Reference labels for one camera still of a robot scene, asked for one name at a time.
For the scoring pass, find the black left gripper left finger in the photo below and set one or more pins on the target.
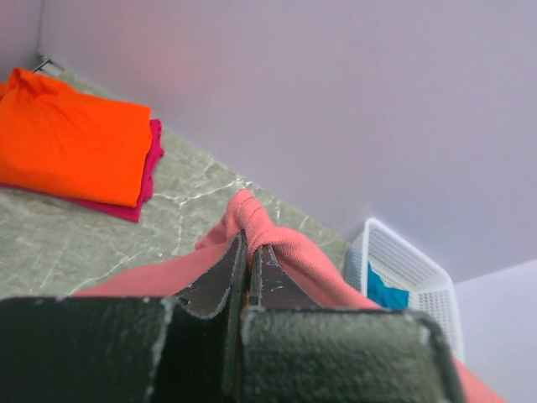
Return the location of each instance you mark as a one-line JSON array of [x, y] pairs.
[[180, 348]]

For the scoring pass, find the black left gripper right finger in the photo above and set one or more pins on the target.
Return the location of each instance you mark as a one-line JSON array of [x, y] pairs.
[[294, 350]]

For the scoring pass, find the salmon pink t-shirt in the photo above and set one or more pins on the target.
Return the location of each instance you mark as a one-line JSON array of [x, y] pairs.
[[301, 259]]

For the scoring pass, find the blue t-shirt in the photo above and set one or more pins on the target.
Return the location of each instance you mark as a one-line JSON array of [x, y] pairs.
[[385, 296]]

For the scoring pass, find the folded magenta t-shirt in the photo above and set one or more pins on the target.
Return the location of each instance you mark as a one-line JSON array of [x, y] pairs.
[[144, 176]]

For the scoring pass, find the white plastic basket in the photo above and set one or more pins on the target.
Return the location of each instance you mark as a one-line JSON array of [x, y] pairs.
[[400, 265]]

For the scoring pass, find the folded orange t-shirt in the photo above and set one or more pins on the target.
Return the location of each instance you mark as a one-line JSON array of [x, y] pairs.
[[29, 95]]

